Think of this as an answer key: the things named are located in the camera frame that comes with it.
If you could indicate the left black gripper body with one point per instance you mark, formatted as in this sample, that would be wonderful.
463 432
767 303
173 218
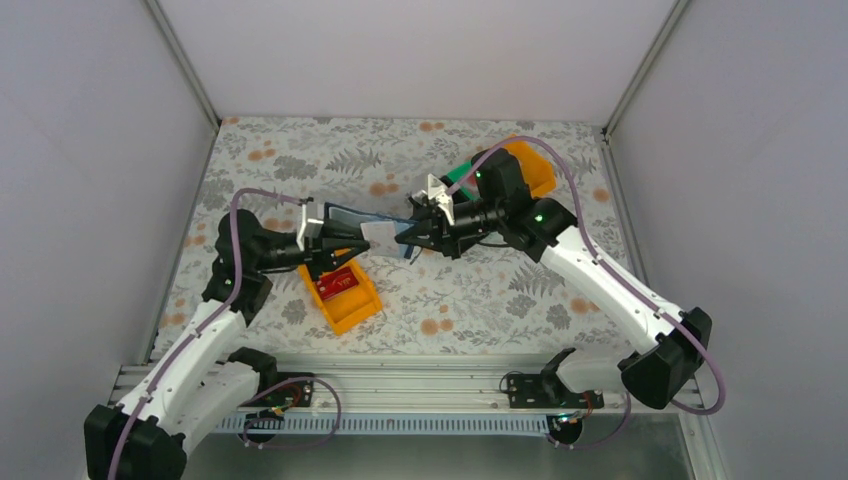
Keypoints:
313 250

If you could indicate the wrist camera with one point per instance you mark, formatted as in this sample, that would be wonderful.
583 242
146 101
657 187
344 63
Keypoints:
311 221
436 194

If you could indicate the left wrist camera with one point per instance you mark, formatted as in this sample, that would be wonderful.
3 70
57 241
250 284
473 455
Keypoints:
311 221

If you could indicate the orange bin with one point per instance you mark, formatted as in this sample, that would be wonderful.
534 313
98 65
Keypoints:
536 171
346 311

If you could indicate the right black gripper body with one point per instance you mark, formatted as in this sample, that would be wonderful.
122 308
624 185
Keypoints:
442 232

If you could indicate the blue card holder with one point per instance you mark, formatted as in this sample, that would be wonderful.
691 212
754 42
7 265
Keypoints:
352 216

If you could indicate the far orange bin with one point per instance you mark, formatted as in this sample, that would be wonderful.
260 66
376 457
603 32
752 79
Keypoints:
536 171

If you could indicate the aluminium rail frame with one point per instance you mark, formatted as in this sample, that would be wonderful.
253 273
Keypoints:
450 384

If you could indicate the red VIP card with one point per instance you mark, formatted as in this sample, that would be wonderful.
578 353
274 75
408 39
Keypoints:
336 283

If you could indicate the green bin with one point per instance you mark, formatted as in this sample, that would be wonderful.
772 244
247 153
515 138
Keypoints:
467 190

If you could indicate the near orange bin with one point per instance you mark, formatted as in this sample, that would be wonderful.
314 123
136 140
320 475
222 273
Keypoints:
346 311

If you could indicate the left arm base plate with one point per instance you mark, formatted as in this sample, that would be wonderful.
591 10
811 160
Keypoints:
289 389

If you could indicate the floral table mat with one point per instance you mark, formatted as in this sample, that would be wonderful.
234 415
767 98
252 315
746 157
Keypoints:
492 300

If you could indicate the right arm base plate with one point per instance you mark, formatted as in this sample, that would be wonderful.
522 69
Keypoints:
532 391

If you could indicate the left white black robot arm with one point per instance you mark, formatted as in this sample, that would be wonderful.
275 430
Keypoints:
152 430

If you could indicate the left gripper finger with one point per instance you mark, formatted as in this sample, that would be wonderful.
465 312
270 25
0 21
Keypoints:
334 253
335 230

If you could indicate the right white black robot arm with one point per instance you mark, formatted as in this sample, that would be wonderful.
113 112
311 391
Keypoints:
669 343

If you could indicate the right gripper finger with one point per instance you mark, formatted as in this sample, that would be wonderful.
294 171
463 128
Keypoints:
417 238
425 212

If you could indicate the white credit card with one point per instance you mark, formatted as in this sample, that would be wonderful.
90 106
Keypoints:
380 236

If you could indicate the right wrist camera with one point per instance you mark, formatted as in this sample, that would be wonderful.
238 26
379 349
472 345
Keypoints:
436 194

